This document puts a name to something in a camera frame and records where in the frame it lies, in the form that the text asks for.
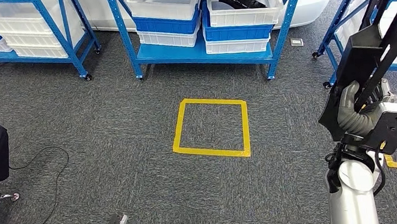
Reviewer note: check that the silver floor outlet plate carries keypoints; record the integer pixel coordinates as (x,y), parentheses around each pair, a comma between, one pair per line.
(296,42)

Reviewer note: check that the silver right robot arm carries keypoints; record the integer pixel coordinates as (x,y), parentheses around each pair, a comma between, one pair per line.
(351,198)

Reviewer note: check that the white car with red stripe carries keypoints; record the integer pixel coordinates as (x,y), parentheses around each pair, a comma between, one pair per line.
(304,8)

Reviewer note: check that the black slotted plastic part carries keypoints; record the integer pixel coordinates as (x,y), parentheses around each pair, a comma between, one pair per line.
(359,57)

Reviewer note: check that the blue metal shelf rack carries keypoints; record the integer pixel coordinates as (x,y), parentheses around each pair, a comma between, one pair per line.
(35,58)
(197,55)
(331,29)

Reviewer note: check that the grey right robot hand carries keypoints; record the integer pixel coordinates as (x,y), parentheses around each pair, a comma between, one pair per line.
(345,102)

